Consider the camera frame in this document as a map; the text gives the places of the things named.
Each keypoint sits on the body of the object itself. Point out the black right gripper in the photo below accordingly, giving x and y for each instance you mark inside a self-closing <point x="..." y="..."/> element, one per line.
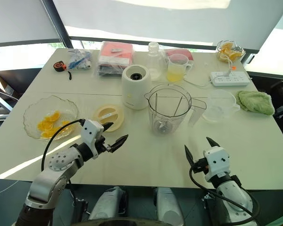
<point x="200" y="166"/>

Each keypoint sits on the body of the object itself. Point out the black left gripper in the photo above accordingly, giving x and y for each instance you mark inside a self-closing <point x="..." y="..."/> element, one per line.
<point x="103" y="146"/>

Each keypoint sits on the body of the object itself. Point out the cream blender lid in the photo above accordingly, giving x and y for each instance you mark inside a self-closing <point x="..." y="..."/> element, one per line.
<point x="108" y="116"/>

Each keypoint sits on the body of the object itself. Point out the clear blender jar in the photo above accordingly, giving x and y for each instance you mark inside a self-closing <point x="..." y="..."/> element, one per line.
<point x="165" y="117"/>

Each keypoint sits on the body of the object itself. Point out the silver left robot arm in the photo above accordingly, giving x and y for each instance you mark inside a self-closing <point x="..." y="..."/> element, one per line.
<point x="49" y="181"/>

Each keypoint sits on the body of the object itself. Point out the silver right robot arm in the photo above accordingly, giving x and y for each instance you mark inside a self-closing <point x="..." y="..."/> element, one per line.
<point x="231" y="195"/>

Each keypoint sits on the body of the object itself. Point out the orange slice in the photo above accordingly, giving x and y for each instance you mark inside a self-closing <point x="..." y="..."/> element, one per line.
<point x="46" y="134"/>
<point x="53" y="116"/>
<point x="44" y="125"/>

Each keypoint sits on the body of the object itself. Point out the empty clear measuring cup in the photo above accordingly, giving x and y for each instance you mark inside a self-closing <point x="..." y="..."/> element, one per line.
<point x="218" y="110"/>

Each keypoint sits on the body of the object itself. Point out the white cup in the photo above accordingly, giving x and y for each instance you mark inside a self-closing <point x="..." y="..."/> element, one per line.
<point x="134" y="91"/>

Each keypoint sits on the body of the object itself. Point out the grey white robot leg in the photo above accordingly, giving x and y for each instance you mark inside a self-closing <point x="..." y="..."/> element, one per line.
<point x="108" y="202"/>
<point x="168" y="204"/>

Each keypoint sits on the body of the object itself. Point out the green cloth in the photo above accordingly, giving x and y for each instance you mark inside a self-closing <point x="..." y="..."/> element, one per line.
<point x="255" y="102"/>

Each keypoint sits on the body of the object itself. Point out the bagged red grey cloth stack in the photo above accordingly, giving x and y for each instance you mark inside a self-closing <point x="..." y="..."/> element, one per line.
<point x="115" y="60"/>

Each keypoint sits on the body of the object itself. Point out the white power strip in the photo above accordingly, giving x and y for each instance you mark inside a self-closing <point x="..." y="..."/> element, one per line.
<point x="228" y="79"/>

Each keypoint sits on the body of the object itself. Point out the wavy clear glass bowl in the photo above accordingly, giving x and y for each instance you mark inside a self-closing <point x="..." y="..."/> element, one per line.
<point x="35" y="110"/>

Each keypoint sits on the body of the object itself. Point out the plastic bag with blue pens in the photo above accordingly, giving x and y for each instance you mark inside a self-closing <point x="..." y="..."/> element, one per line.
<point x="80" y="60"/>

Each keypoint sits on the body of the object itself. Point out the measuring cup with yellow juice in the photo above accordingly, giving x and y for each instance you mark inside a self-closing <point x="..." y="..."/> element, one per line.
<point x="175" y="71"/>

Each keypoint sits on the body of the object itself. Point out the clear plastic bottle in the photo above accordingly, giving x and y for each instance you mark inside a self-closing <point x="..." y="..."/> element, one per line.
<point x="154" y="61"/>

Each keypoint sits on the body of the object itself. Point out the black orange tape measure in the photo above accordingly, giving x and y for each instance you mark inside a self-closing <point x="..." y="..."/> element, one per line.
<point x="59" y="66"/>

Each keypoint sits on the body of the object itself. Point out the white plug with orange tag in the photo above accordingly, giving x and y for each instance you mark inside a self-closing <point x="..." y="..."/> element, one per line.
<point x="231" y="68"/>

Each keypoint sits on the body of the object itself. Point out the red package in plastic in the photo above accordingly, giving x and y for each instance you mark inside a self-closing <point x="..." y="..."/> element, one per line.
<point x="187" y="53"/>

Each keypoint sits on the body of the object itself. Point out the black chair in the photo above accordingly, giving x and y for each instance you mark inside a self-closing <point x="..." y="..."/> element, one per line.
<point x="277" y="87"/>

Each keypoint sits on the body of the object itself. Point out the faceted glass bowl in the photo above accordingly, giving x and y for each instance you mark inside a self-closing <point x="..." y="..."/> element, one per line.
<point x="240" y="50"/>

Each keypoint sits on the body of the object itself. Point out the black side furniture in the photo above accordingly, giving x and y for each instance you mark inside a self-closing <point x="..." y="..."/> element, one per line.
<point x="16" y="80"/>

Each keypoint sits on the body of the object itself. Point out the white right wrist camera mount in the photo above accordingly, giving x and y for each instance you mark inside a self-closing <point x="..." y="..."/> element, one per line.
<point x="218" y="162"/>

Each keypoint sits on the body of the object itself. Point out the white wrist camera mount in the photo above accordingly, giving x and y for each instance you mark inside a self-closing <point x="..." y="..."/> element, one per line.
<point x="218" y="162"/>
<point x="89" y="131"/>

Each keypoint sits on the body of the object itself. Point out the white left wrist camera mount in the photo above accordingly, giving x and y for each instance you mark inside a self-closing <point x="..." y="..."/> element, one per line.
<point x="89" y="131"/>

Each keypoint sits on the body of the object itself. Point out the black window frame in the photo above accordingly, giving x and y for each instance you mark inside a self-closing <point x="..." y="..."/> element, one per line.
<point x="141" y="41"/>

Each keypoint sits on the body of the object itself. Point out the grey metal frame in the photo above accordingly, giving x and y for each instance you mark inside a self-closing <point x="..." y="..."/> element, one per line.
<point x="1" y="100"/>

